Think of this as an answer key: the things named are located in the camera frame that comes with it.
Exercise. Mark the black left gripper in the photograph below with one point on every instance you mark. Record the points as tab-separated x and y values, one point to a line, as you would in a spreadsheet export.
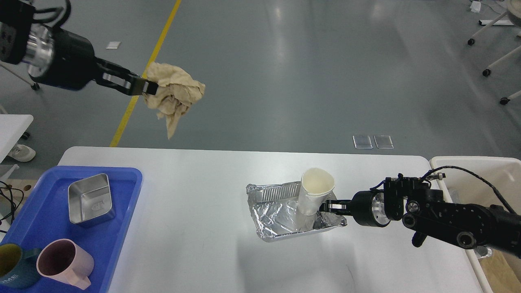
65	60

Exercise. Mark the pink ceramic mug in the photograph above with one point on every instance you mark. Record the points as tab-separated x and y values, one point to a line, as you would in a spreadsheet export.
64	261

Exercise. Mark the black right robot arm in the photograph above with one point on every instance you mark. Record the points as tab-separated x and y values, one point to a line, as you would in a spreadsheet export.
423	209

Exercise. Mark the aluminium foil tray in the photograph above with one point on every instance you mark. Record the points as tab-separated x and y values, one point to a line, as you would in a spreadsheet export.
273	209

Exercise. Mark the clear floor plate right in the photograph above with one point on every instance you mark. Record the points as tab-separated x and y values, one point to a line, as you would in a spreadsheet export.
383	141

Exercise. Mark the blue plastic tray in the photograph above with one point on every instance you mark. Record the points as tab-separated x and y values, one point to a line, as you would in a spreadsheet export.
44	217

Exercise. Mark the white sneaker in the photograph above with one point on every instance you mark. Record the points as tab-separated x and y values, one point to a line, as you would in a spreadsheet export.
22	153

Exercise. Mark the white side table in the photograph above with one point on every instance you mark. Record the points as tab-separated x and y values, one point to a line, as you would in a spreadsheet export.
12	127

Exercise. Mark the brown paper in bin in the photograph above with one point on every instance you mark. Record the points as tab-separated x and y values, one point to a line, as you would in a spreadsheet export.
499	274

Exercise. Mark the clear floor plate left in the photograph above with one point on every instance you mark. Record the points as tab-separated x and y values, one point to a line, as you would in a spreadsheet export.
362	142

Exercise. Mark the clear floor plate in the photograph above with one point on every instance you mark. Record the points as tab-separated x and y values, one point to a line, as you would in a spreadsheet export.
383	141
362	142

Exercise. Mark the foil tray in bin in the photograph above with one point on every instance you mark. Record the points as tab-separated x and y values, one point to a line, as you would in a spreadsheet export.
482	251

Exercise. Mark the white paper on floor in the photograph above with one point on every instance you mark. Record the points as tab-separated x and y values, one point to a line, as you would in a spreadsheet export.
113	45

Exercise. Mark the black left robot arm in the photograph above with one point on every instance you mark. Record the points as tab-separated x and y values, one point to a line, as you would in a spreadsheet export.
17	17

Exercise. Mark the rolling stand leg left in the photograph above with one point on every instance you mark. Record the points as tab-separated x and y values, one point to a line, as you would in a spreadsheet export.
34	85

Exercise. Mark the beige waste bin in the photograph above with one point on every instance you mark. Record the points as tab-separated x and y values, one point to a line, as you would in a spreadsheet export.
463	183

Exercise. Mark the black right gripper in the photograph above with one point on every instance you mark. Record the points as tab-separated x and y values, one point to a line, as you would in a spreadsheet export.
367	208

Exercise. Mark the brown paper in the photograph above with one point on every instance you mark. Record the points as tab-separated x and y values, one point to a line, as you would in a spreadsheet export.
499	274
177	92

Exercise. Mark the dark teal mug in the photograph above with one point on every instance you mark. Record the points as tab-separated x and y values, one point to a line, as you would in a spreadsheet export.
18	266

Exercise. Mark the white paper cup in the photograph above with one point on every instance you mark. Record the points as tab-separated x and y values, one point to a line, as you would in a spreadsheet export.
316	184

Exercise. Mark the stainless steel rectangular tin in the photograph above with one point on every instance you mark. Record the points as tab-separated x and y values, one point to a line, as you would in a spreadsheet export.
90	201

